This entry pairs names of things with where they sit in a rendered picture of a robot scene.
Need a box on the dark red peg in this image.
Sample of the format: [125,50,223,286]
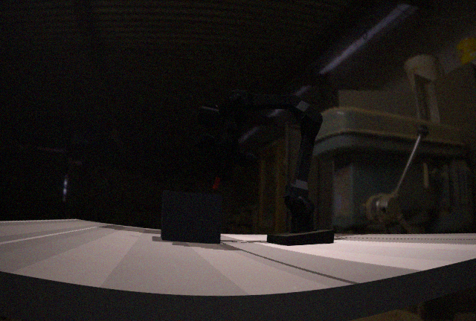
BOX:
[213,175,221,189]

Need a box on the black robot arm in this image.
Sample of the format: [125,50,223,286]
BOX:
[198,90,323,233]

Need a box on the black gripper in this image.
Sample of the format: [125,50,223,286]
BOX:
[194,126,257,180]

